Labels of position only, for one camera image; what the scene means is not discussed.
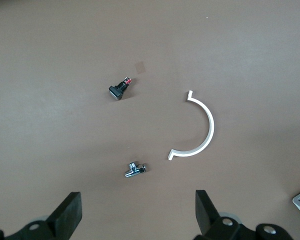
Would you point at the brown tape patch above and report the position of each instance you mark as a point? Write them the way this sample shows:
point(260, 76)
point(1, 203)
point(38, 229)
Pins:
point(140, 67)

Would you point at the chrome metal tee fitting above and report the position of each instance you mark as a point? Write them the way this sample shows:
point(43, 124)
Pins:
point(135, 171)

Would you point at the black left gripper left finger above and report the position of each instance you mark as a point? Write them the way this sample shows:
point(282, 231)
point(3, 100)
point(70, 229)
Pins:
point(62, 217)

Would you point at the white semicircular plastic bracket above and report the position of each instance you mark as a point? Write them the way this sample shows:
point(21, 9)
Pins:
point(211, 125)

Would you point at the black square push button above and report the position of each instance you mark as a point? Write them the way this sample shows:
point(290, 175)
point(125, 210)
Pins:
point(116, 92)

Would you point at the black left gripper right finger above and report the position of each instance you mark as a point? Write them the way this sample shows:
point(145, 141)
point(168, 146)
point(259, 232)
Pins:
point(207, 215)

